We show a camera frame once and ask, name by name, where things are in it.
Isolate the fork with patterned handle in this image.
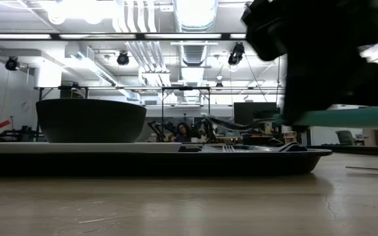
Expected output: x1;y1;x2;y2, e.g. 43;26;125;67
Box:
201;145;239;153

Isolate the black ceiling spotlight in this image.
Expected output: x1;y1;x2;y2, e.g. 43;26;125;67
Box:
227;42;245;66
116;50;130;66
5;56;20;72

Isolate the person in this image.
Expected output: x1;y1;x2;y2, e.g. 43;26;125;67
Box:
175;122;192;142

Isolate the grey office chair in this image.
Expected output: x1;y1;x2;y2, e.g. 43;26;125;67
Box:
335;130;356;146

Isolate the black rectangular serving tray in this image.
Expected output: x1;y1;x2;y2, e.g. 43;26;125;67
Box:
0;147;333;176

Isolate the spoon with teal handle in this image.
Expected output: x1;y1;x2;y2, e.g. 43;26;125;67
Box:
201;106;378;132

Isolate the black bowl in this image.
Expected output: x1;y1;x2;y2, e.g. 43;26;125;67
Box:
35;98;147;144

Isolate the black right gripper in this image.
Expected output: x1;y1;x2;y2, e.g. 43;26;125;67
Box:
241;0;378;127

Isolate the silver ventilation duct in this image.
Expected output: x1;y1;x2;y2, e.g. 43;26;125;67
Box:
172;0;219;66

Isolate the black frame workbench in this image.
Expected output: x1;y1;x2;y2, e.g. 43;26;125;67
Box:
33;85;287;109

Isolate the black desk monitor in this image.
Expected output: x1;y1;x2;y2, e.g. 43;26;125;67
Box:
234;102;277;125

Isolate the white round plate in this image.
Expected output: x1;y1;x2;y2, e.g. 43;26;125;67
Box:
0;142;182;153

